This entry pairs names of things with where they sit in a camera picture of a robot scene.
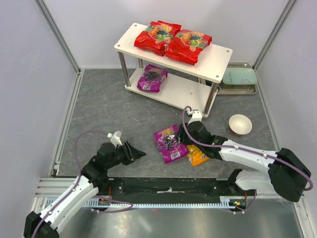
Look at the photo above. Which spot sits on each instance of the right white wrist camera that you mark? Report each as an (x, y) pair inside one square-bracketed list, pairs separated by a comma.
[(195, 115)]

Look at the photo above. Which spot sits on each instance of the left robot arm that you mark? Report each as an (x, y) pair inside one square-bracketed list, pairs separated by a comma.
[(51, 221)]

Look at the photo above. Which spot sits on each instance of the metal tray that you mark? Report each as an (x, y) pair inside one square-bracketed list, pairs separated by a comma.
[(224, 89)]

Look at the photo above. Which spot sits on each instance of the purple grape candy bag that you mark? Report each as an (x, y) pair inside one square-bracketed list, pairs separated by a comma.
[(152, 79), (168, 145)]

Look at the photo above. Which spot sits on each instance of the orange mango candy bag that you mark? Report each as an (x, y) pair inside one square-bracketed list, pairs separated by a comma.
[(195, 155)]

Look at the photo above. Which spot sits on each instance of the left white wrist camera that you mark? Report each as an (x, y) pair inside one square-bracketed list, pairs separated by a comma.
[(115, 138)]

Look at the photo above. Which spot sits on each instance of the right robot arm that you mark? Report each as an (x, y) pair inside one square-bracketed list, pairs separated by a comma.
[(280, 172)]

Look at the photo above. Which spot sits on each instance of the white slotted cable duct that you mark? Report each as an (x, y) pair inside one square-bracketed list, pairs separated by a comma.
[(171, 200)]

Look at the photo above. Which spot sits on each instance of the red fruit candy bag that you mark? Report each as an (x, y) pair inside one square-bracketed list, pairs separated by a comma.
[(156, 37), (187, 45)]

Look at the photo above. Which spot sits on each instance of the white and red bowl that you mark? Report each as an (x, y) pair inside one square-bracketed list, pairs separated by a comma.
[(240, 124)]

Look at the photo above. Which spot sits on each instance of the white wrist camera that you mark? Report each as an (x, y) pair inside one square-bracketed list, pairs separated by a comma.
[(115, 138), (195, 115)]

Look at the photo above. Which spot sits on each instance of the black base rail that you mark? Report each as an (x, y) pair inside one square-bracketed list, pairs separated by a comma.
[(120, 187)]

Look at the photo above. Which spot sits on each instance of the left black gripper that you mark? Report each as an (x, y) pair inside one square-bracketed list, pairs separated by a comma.
[(128, 152)]

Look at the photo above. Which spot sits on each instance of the white two-tier wooden shelf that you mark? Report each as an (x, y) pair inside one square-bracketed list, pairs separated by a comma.
[(176, 91)]

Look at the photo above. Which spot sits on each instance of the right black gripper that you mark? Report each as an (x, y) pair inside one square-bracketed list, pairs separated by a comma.
[(186, 134)]

